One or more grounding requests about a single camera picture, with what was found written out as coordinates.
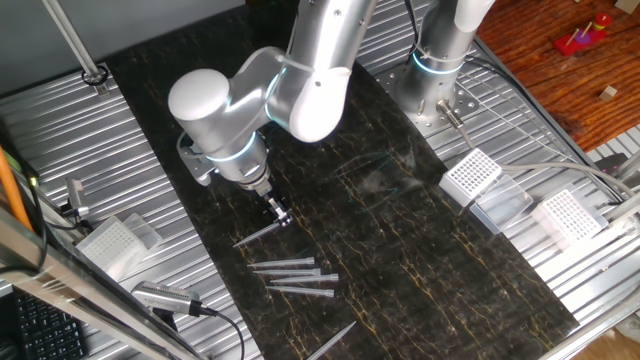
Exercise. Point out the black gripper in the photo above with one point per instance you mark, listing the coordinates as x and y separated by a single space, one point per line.
271 202

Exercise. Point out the large clear pipette tip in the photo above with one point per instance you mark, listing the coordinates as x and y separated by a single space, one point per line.
305 291
290 261
332 340
312 278
295 272
255 234

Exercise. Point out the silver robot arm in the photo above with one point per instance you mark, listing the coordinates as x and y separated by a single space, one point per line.
235 110

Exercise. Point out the white tip rack clear lid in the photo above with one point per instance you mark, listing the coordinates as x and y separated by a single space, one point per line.
112 245

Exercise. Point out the white tip rack left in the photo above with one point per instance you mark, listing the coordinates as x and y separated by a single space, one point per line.
470 175

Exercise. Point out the white tip rack right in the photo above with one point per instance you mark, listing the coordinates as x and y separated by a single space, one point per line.
567 217

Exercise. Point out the black marble pattern mat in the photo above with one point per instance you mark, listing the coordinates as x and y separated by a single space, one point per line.
400 250

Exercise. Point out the black keyboard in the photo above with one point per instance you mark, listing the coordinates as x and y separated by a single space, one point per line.
47 330

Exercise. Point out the aluminium pole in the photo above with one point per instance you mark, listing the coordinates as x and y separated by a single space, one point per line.
75 45

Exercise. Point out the orange tube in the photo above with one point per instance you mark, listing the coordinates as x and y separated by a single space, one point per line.
12 192

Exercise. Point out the brown wooden table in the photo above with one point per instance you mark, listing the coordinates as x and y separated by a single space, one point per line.
575 100

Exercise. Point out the red stacking toy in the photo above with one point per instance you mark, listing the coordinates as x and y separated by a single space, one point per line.
580 40

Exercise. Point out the small wooden block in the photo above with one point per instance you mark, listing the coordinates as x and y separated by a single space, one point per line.
608 93

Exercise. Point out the beige wooden block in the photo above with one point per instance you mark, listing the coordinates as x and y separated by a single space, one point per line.
627 5

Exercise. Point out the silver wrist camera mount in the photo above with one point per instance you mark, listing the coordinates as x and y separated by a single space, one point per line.
195 162

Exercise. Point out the silver depth camera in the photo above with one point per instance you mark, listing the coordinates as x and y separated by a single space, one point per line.
162 296

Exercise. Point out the small silver camera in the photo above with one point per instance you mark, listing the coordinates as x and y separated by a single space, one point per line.
76 196

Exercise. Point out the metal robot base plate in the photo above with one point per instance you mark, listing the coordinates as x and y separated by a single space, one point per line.
462 102

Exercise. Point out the aluminium frame beam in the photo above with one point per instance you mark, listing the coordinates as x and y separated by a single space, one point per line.
60 285

